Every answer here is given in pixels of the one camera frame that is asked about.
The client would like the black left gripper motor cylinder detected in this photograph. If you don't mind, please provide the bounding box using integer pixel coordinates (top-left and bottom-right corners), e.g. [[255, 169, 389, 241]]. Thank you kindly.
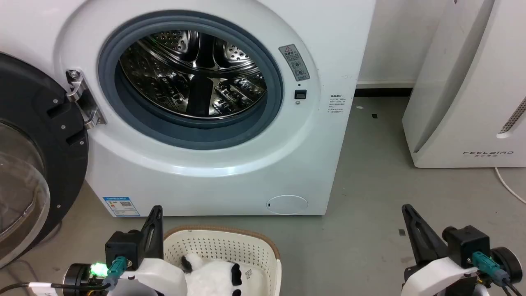
[[63, 263, 108, 296]]

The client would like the white power cable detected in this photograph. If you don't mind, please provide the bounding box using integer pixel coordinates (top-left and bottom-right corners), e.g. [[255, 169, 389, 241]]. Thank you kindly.
[[494, 167, 526, 205]]

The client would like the grey warning sticker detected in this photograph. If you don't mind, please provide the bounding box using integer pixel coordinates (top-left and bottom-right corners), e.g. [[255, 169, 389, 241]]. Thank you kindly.
[[279, 44, 311, 82]]

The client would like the stainless steel washing machine drum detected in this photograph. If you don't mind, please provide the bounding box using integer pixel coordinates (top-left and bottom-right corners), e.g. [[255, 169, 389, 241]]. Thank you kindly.
[[119, 30, 268, 120]]

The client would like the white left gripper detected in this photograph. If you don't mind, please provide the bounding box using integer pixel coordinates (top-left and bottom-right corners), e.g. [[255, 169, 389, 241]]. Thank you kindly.
[[108, 205, 188, 296]]

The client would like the white black plush toy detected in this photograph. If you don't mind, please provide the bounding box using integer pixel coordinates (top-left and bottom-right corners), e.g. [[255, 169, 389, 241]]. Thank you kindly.
[[181, 253, 258, 296]]

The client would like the silver metal door hinge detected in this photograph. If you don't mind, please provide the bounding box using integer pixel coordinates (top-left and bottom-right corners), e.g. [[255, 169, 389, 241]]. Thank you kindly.
[[66, 69, 106, 129]]

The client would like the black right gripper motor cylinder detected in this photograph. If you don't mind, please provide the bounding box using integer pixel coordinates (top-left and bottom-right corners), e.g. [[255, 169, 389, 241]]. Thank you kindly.
[[491, 247, 523, 285]]

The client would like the white front-load washing machine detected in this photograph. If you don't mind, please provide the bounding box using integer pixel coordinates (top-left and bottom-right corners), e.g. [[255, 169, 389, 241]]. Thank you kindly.
[[0, 0, 376, 217]]

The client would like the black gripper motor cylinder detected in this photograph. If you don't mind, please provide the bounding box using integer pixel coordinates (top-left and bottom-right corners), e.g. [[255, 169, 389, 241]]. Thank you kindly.
[[491, 247, 523, 285], [63, 263, 108, 296]]

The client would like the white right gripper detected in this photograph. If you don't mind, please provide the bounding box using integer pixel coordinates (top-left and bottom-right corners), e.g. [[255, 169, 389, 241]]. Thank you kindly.
[[401, 204, 480, 296]]

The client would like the white air purifier appliance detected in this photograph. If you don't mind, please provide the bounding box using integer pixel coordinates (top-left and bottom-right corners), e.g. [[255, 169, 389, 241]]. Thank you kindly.
[[402, 0, 526, 168]]

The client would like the grey rubber door gasket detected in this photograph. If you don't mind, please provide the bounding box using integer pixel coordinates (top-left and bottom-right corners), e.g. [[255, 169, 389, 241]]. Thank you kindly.
[[98, 10, 284, 150]]

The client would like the cable with teal plug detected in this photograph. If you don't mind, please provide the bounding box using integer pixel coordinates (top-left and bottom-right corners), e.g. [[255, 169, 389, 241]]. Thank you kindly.
[[0, 256, 129, 296], [472, 252, 526, 296]]

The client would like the white perforated laundry basket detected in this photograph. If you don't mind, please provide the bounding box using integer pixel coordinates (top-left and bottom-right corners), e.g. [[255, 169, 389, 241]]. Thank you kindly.
[[164, 225, 282, 296]]

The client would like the round white filter cover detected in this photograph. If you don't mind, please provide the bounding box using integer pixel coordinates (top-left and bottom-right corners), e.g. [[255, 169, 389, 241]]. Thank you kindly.
[[266, 195, 309, 215]]

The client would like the black washer door with glass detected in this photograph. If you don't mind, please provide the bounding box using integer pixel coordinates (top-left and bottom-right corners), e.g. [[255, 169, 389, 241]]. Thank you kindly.
[[0, 53, 89, 268]]

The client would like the left cable with teal plug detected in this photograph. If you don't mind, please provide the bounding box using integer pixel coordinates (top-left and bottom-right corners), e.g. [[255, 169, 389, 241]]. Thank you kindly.
[[0, 256, 129, 296]]

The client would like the right cable with teal plug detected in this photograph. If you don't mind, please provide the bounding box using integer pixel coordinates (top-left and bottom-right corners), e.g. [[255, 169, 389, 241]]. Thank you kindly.
[[472, 252, 526, 296]]

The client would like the blue energy label sticker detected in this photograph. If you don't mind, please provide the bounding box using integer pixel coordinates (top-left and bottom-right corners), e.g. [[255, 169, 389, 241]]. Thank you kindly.
[[103, 197, 140, 217]]

